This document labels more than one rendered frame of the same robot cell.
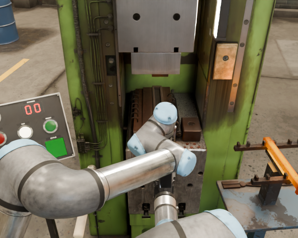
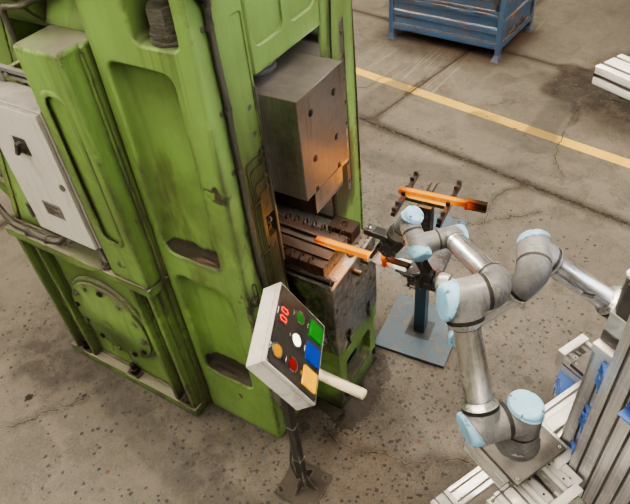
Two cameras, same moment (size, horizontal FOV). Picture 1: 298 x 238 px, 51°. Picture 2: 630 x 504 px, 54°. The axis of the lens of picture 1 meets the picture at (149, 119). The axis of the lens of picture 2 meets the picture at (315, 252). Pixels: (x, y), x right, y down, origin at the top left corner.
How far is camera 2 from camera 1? 176 cm
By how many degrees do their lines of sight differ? 42
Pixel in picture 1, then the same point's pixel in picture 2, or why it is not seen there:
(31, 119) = (290, 325)
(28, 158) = (474, 283)
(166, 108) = (414, 211)
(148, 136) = (426, 238)
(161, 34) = (330, 160)
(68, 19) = (236, 206)
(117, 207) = not seen: hidden behind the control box
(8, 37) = not seen: outside the picture
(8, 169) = (472, 299)
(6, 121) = (283, 343)
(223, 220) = (537, 233)
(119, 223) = not seen: hidden behind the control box
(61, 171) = (494, 271)
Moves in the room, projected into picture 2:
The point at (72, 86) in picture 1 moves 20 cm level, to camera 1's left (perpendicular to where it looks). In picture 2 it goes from (247, 275) to (214, 312)
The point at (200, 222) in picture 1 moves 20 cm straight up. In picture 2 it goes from (533, 242) to (543, 196)
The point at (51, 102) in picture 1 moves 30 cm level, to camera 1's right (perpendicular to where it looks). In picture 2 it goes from (285, 295) to (329, 243)
